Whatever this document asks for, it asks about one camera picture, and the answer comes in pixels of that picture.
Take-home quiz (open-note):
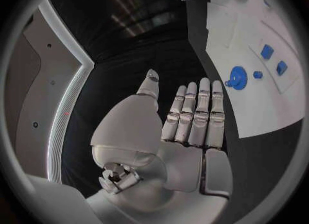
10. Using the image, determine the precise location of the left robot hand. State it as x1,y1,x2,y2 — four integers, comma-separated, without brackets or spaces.
85,68,234,224

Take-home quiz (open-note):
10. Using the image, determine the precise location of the white task board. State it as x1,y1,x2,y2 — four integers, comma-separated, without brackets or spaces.
204,0,306,139

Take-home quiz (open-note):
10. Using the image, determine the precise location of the blue block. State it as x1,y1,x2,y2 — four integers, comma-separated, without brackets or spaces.
276,60,288,76
260,44,275,60

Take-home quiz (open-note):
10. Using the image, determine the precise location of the blue gear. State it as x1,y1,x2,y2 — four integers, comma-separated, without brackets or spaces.
224,65,249,90

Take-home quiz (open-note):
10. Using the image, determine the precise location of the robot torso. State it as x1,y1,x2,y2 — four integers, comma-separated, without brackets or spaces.
4,0,95,184

